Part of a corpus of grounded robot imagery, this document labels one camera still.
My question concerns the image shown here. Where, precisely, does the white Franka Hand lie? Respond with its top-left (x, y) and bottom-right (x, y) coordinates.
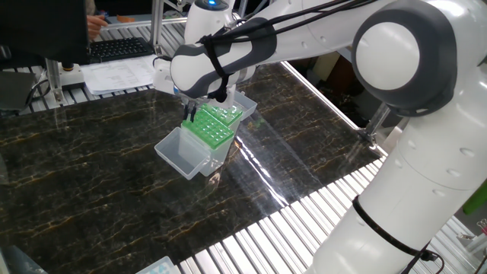
top-left (152, 58), bottom-right (239, 124)

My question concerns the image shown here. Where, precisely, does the clear tip box green rack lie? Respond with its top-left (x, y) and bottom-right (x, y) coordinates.
top-left (154, 108), bottom-right (235, 180)
top-left (200, 90), bottom-right (259, 132)

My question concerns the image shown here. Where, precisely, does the bare person hand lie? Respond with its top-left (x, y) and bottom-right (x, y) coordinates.
top-left (86, 15), bottom-right (110, 42)

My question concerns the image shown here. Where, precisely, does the white paper stack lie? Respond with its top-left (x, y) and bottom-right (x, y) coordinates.
top-left (80, 54), bottom-right (159, 97)

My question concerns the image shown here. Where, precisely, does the black keyboard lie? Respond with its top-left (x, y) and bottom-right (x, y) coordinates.
top-left (88, 37), bottom-right (156, 65)

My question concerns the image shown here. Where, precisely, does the white stand base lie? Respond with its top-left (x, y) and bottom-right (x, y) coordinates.
top-left (59, 62), bottom-right (87, 92)

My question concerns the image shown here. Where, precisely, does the black marble pattern board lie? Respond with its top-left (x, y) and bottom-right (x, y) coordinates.
top-left (0, 62), bottom-right (384, 274)

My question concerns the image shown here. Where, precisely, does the beige cardboard panel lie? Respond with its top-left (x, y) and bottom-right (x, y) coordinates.
top-left (314, 51), bottom-right (341, 81)

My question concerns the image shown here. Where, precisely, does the clear tip box blue rack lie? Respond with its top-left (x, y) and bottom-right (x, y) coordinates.
top-left (135, 255), bottom-right (180, 274)

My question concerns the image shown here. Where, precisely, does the black computer monitor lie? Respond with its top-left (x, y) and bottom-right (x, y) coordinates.
top-left (0, 0), bottom-right (91, 66)

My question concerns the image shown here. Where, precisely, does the black flat box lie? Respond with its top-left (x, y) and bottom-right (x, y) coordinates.
top-left (0, 70), bottom-right (38, 112)

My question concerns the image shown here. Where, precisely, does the diagonal aluminium strut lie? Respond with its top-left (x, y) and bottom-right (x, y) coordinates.
top-left (359, 103), bottom-right (391, 148)

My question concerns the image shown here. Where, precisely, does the grey rounded object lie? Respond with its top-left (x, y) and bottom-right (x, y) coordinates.
top-left (0, 244), bottom-right (49, 274)

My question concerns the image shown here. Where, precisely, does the green flat object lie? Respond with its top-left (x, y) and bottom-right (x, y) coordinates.
top-left (462, 182), bottom-right (487, 216)

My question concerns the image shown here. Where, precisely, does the black camera cable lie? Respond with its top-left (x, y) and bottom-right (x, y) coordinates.
top-left (151, 0), bottom-right (446, 274)

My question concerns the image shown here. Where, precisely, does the tall aluminium frame post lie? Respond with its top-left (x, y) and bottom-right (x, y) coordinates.
top-left (149, 0), bottom-right (166, 58)

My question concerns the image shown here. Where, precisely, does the short aluminium frame post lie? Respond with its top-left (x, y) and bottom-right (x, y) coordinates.
top-left (44, 59), bottom-right (65, 107)

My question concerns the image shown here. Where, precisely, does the black arm strap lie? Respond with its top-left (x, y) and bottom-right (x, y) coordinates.
top-left (352, 196), bottom-right (438, 263)

